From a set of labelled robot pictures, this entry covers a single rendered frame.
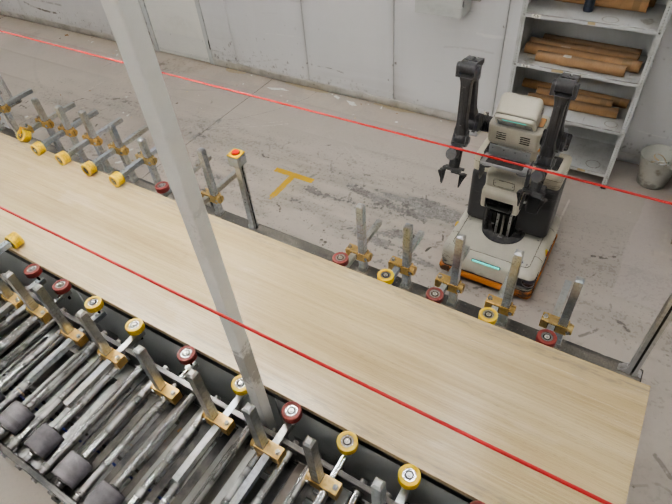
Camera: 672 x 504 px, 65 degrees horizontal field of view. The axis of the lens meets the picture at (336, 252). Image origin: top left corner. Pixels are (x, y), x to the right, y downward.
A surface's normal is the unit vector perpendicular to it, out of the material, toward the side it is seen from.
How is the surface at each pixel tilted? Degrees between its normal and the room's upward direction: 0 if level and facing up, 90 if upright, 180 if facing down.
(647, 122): 90
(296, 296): 0
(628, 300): 0
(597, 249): 0
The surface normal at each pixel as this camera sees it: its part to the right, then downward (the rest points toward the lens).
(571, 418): -0.07, -0.70
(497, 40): -0.51, 0.64
